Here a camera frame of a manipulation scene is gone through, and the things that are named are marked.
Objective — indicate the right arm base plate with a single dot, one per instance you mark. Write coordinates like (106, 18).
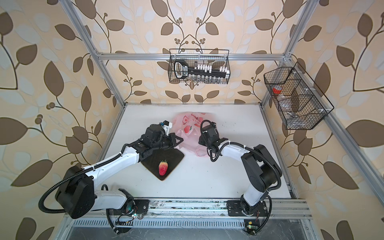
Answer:
(239, 208)

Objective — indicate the aluminium front rail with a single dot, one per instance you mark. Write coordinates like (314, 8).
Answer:
(286, 209)

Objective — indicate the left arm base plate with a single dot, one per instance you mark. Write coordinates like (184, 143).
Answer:
(131, 207)

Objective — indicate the black tool set in basket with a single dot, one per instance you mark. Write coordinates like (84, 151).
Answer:
(200, 72)

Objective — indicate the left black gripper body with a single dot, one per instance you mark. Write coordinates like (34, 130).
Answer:
(163, 142)

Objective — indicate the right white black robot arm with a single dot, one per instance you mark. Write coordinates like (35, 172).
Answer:
(262, 170)

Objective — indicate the dark square plate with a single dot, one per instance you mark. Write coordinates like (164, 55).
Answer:
(172, 156)

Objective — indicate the pink plastic bag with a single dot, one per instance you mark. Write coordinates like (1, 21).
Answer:
(187, 126)

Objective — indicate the back black wire basket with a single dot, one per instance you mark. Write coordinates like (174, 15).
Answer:
(215, 57)

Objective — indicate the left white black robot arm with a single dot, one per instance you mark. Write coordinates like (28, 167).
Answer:
(78, 193)

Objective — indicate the black wire basket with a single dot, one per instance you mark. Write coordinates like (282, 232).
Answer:
(301, 104)
(215, 57)

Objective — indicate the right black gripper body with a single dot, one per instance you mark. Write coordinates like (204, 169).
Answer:
(203, 141)

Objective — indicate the right black wire basket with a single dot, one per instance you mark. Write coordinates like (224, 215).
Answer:
(301, 104)

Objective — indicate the red capped item in basket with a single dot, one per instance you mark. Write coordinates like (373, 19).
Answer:
(277, 90)

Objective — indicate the red fake strawberry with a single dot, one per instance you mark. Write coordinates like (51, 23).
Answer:
(163, 167)

